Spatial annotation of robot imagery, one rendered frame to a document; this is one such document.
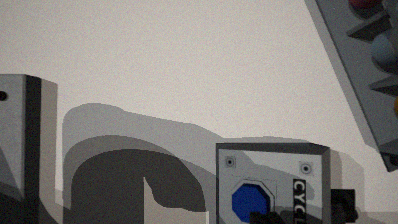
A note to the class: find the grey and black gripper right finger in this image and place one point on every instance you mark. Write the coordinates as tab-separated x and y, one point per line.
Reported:
273	218

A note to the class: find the grey key housing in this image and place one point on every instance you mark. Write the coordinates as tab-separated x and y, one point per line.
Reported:
292	179

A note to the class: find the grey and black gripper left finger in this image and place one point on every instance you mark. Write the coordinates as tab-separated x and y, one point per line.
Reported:
257	218

